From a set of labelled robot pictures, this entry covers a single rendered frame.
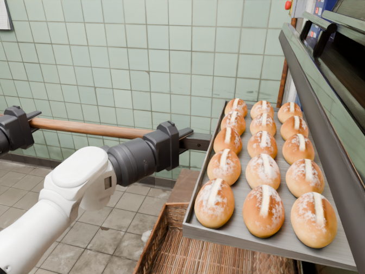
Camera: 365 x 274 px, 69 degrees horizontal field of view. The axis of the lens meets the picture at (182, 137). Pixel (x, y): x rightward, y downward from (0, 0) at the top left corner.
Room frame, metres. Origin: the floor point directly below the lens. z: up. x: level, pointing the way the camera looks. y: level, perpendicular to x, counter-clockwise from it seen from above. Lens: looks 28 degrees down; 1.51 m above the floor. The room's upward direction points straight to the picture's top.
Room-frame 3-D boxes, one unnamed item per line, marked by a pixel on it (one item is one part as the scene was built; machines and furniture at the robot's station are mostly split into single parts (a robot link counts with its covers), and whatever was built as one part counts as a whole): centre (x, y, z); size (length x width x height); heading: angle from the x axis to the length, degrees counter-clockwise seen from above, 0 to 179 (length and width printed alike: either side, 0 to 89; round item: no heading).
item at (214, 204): (0.35, -0.06, 1.21); 0.10 x 0.07 x 0.05; 163
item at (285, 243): (0.52, -0.24, 1.19); 0.55 x 0.36 x 0.03; 165
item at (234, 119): (0.65, -0.14, 1.21); 0.10 x 0.07 x 0.05; 165
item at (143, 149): (0.52, 0.07, 1.19); 0.12 x 0.10 x 0.13; 130
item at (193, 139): (0.57, -0.02, 1.19); 0.09 x 0.04 x 0.03; 75
